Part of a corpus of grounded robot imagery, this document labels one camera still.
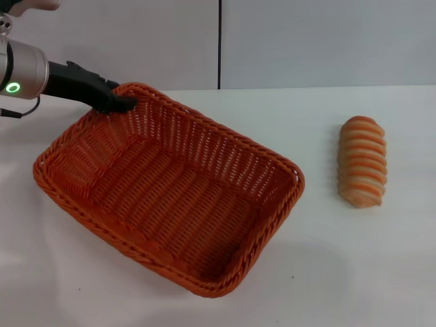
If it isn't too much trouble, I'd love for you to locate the orange woven plastic basket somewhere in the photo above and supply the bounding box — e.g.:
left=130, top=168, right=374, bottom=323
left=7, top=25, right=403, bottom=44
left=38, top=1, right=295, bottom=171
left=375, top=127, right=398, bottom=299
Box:
left=32, top=81, right=306, bottom=300

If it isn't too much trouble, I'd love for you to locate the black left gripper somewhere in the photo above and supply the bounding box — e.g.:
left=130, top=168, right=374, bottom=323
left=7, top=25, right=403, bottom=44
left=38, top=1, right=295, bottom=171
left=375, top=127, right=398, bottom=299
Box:
left=43, top=60, right=139, bottom=115

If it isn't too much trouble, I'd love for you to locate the striped orange cream bread roll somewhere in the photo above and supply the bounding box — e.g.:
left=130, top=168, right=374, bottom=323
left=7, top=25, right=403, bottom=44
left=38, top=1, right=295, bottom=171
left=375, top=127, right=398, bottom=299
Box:
left=337, top=115, right=389, bottom=208

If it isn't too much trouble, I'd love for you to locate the thin dark gripper cable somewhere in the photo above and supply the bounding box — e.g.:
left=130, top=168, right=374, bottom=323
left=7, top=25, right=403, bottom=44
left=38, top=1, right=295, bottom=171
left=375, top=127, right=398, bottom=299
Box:
left=0, top=96, right=42, bottom=119

